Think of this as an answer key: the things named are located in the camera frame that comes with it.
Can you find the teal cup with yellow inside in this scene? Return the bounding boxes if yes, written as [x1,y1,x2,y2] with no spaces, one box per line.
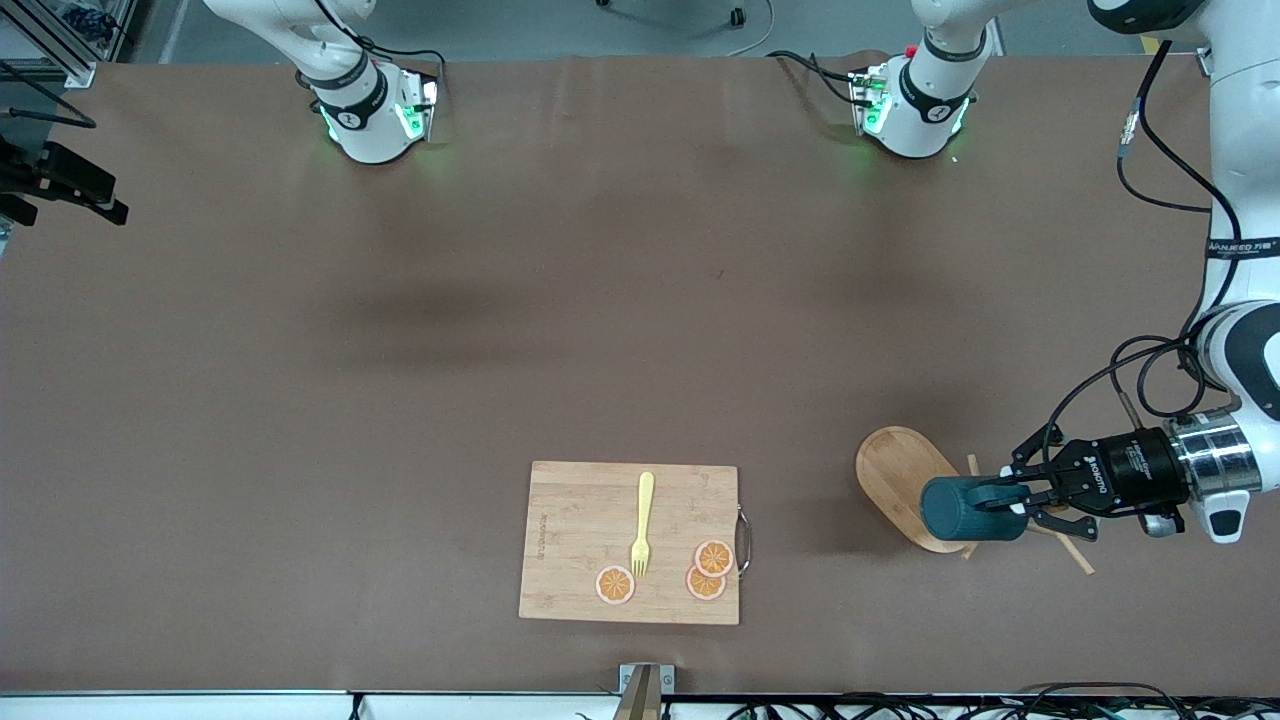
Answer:
[919,475,1033,546]

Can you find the black left arm wrist cable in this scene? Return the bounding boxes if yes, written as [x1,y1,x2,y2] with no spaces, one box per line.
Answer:
[1040,40,1233,446]

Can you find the metal table edge bracket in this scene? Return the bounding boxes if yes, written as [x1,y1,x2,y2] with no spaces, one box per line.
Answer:
[612,663,676,720]

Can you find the wooden cup rack with pegs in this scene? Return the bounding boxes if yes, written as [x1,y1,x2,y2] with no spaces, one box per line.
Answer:
[855,426,1096,576]

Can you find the black right arm wrist cable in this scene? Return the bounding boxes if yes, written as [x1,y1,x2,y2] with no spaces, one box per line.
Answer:
[0,58,98,129]

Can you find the bamboo cutting board with handle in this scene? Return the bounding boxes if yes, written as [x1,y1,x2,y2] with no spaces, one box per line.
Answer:
[518,460,753,627]

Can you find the yellow plastic fork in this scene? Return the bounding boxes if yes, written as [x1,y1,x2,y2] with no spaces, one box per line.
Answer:
[630,472,656,579]

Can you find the black arm base cable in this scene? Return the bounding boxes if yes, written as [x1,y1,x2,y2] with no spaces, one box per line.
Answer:
[312,0,447,86]
[765,49,863,106]

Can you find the tangled black cables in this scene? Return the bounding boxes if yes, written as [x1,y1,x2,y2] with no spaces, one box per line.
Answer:
[728,683,1280,720]

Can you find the black left arm base cable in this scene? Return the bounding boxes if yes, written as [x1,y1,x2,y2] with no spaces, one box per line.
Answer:
[765,49,863,106]

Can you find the black arm wrist cable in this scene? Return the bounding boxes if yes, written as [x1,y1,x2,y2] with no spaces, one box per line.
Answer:
[0,58,98,129]
[1040,40,1233,446]

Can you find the black right arm base cable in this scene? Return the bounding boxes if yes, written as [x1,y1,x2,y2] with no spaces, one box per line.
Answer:
[312,0,447,86]

